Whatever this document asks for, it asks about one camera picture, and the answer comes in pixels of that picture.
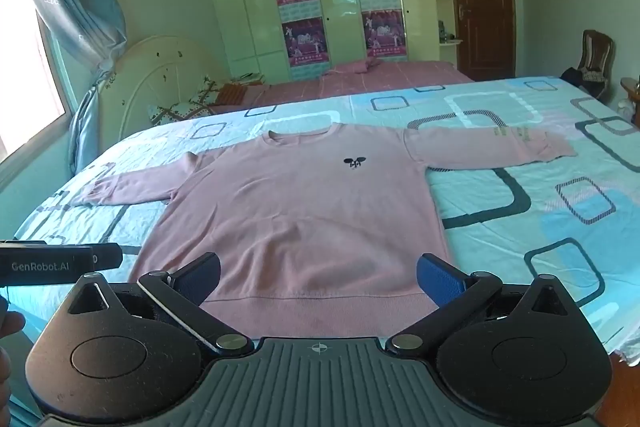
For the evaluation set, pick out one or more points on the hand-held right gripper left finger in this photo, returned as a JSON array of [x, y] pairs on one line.
[[200, 278]]

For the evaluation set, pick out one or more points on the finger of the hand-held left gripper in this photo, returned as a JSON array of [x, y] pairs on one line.
[[107, 256]]

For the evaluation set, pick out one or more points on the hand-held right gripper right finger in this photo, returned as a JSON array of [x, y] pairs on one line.
[[441, 279]]

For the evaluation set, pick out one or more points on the pink sweater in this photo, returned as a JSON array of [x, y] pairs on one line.
[[310, 217]]

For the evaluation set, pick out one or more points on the person's left hand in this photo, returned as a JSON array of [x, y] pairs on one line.
[[11, 325]]

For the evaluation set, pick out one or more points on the patterned light blue bed sheet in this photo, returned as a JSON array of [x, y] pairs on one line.
[[505, 232]]

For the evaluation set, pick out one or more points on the white patterned pillow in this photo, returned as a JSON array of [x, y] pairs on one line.
[[192, 104]]

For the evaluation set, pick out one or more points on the cream round headboard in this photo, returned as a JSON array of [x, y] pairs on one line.
[[150, 72]]

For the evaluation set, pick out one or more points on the brown striped mat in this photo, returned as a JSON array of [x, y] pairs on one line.
[[240, 93]]

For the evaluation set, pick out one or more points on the window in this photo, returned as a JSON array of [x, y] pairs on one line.
[[22, 72]]

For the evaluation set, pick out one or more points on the small dark object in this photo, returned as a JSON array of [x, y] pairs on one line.
[[249, 76]]

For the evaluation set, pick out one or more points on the folded pink cloth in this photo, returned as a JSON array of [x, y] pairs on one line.
[[350, 67]]

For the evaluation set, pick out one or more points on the dark cloth on chair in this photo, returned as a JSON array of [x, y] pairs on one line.
[[580, 79]]

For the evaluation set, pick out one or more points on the brown wooden furniture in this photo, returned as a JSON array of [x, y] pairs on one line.
[[631, 99]]

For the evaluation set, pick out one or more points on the wooden chair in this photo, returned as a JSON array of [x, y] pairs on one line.
[[597, 49]]

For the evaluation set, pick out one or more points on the brown wooden door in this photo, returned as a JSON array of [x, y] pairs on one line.
[[482, 2]]

